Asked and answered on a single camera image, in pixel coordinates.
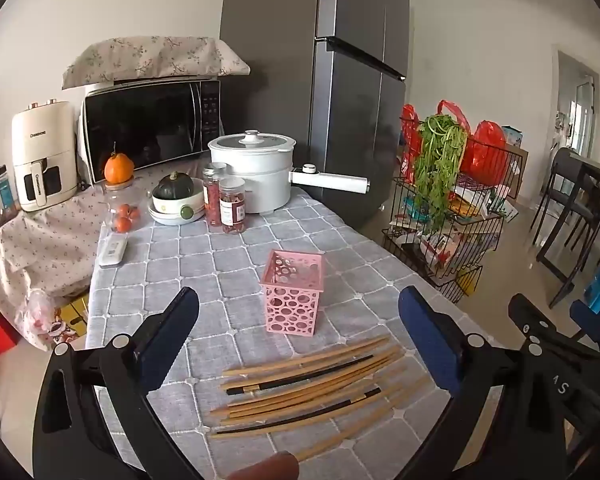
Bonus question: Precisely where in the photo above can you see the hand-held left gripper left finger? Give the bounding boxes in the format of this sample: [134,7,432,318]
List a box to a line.
[32,286,203,480]

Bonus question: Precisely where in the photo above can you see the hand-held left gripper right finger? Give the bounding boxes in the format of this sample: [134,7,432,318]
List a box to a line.
[397,285,563,480]

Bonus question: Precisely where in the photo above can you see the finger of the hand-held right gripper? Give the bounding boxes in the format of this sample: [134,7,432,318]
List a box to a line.
[569,299,600,357]
[509,294,562,347]

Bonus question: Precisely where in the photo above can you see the bunch of wooden chopsticks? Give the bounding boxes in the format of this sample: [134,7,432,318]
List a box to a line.
[207,336,433,462]

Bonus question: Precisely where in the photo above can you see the pink perforated plastic basket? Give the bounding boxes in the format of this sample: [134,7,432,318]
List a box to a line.
[260,249,327,336]

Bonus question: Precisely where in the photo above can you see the black and wooden chopstick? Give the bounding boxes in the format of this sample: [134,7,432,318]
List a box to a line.
[215,386,382,434]
[225,355,374,395]

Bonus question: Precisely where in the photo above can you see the person's left hand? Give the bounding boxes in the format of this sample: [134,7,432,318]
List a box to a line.
[219,451,301,480]

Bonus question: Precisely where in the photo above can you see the yellow box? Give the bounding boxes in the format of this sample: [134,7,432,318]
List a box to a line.
[57,295,91,336]

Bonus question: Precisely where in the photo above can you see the white remote control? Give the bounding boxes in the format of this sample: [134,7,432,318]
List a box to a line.
[98,236,129,267]

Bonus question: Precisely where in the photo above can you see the black dining table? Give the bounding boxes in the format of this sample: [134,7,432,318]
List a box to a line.
[536,155,600,309]

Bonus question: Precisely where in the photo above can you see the pink white plastic bag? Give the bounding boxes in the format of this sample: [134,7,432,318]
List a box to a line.
[12,287,61,351]

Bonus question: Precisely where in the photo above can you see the glass jar of small tomatoes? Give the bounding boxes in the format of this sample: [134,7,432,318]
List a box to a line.
[102,182,143,235]

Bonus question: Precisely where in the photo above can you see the tall jar of red berries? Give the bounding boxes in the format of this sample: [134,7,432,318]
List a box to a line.
[201,162,229,227]

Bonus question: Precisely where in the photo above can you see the cardboard box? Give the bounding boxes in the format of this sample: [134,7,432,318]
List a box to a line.
[502,125,529,198]

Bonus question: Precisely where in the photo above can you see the dark green squash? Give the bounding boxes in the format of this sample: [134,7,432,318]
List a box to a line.
[152,171,201,201]

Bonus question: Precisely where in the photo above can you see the floral cloth cover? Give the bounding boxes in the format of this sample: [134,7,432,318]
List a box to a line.
[0,160,206,306]

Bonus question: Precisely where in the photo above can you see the large red plastic bag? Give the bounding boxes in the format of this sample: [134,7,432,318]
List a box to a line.
[437,100,508,186]

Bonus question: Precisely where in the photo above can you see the orange fruit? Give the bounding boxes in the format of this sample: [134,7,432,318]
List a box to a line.
[104,152,135,185]

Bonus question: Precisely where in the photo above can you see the bunch of green vegetables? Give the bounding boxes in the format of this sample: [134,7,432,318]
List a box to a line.
[411,114,468,233]

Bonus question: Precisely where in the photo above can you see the white electric pot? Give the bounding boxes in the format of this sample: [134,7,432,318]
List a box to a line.
[207,130,370,213]

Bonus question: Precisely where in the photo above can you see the small red plastic bag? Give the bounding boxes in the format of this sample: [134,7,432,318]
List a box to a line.
[400,104,423,183]

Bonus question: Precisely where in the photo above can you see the white rimmed pot lid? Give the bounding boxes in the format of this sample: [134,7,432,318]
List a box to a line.
[208,130,297,155]

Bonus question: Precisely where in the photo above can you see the black microwave oven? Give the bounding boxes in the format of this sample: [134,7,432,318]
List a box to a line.
[80,79,223,185]

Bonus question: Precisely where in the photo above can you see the white door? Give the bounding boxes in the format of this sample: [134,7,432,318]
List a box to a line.
[552,50,600,156]

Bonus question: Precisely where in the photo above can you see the clear storage container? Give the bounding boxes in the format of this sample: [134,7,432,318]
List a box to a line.
[0,165,21,226]

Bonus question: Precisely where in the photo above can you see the dark grey refrigerator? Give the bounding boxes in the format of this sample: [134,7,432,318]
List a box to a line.
[219,0,411,231]

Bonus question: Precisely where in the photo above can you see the cream air fryer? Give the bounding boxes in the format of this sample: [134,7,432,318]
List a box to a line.
[11,101,79,212]

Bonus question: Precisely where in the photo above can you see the floral cloth on microwave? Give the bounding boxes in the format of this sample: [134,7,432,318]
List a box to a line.
[61,35,252,91]

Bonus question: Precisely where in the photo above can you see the black wire rack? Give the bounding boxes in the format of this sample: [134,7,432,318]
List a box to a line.
[381,115,528,305]

